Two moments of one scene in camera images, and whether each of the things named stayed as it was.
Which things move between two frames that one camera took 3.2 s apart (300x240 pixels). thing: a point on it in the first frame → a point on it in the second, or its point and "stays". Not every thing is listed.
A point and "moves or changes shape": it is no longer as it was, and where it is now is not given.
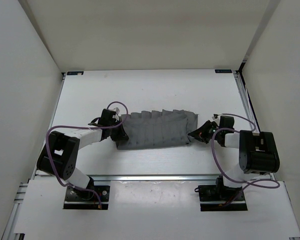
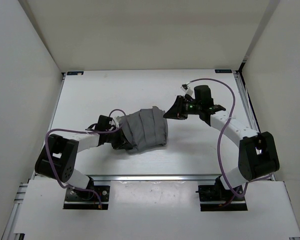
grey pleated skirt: x=155 y=128 moves or changes shape
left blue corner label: x=74 y=73 stays
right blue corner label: x=223 y=71 stays
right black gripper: x=200 y=133 → x=176 y=111
